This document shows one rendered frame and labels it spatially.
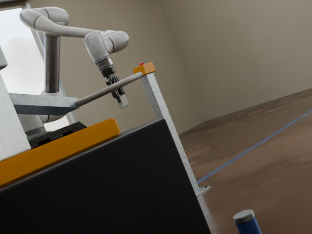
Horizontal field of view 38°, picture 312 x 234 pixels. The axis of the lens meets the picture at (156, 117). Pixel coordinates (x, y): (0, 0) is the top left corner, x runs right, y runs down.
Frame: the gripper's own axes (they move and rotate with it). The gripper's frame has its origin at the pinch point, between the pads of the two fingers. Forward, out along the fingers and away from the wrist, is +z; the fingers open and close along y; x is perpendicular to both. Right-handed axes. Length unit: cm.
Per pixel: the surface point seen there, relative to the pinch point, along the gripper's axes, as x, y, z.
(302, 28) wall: 95, -588, 29
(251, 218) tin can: 49, 37, 72
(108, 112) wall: -260, -510, 20
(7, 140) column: 40, 153, -7
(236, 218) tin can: 42, 37, 69
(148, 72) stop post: -13, -99, -10
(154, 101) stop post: -19, -97, 13
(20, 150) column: 40, 150, -4
